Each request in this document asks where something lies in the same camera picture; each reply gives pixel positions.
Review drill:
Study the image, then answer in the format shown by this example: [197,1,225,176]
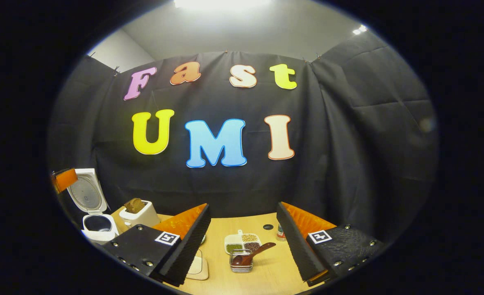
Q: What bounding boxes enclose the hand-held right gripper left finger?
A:
[102,204,212,287]

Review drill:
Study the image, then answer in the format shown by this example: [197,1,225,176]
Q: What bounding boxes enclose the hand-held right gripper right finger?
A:
[277,202,386,287]

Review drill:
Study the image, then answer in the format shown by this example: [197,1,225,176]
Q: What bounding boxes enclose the white rice cooker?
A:
[64,168,120,245]

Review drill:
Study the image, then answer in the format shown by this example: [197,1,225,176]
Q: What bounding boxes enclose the brown wooden spoon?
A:
[232,242,277,267]

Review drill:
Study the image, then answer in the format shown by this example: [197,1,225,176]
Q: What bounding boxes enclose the clear glass dish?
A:
[186,248,209,281]

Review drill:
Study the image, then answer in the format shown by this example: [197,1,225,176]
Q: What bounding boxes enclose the white divided dish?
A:
[224,229,262,255]

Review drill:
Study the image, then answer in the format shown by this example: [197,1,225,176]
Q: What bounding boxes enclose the white toaster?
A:
[119,200,161,231]

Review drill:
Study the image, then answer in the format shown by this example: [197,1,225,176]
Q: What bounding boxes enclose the brown bread slice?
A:
[124,198,145,214]

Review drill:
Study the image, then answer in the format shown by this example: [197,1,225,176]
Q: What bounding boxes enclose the black backdrop cloth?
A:
[47,31,439,243]

